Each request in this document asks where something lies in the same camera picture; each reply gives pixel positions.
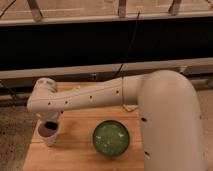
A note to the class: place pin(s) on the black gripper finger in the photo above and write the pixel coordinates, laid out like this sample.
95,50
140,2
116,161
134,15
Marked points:
51,125

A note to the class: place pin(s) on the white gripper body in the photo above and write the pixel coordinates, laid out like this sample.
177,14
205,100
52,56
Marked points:
48,116

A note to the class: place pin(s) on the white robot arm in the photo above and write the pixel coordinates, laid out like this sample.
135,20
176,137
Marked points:
169,114

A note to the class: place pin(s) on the white ceramic cup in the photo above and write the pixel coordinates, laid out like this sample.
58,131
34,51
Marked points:
47,135

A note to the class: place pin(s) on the wooden board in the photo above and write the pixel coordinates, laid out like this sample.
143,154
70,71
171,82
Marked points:
73,149

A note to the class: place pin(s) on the green glass bowl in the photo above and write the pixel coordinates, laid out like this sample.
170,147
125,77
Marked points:
111,138

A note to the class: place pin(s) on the small white object on board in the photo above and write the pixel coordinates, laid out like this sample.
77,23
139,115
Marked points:
130,108

